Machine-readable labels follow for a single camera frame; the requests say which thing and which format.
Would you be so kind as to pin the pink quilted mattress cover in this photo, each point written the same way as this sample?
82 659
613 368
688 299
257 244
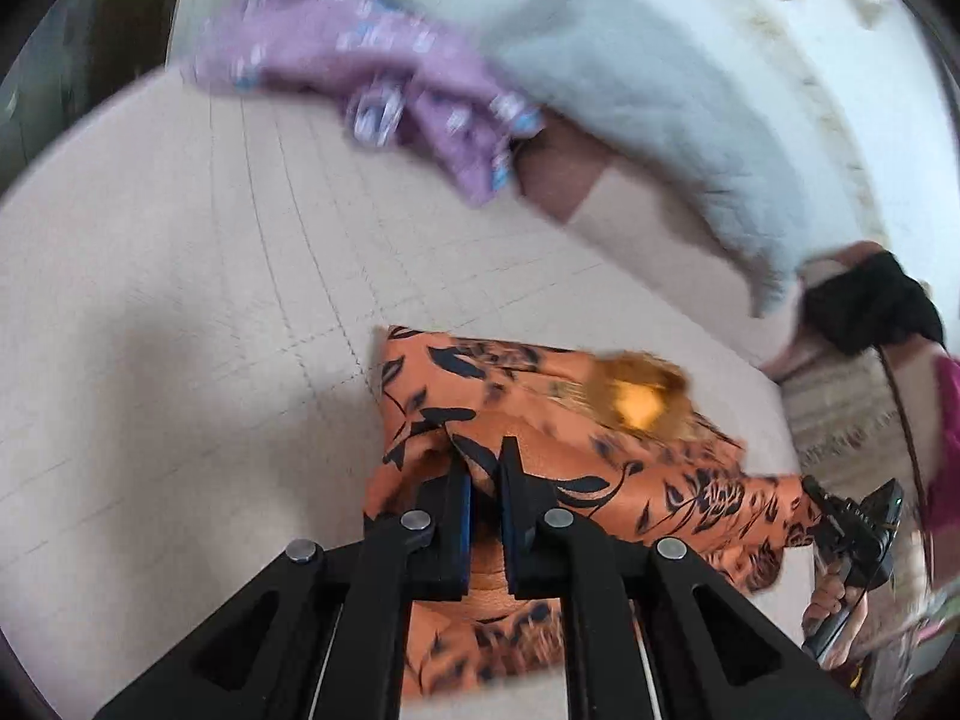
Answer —
193 288

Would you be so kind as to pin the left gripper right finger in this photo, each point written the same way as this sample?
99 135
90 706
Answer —
651 631

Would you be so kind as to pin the magenta garment on sofa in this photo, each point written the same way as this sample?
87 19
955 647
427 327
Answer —
943 492

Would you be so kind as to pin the striped floral back cushion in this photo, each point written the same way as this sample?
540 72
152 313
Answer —
848 427

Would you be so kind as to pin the grey quilted pillow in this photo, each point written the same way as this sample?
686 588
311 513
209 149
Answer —
718 126

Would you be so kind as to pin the purple floral garment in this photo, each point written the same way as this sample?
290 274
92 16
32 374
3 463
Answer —
399 76

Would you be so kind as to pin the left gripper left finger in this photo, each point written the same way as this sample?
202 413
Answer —
318 633

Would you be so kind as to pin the person's right hand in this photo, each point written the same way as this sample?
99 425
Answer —
831 596

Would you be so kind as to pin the pink bolster cushion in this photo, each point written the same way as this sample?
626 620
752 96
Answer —
636 218

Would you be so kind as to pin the black garment on sofa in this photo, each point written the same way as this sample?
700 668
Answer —
873 304

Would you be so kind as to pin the orange black floral shirt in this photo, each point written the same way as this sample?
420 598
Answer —
617 438

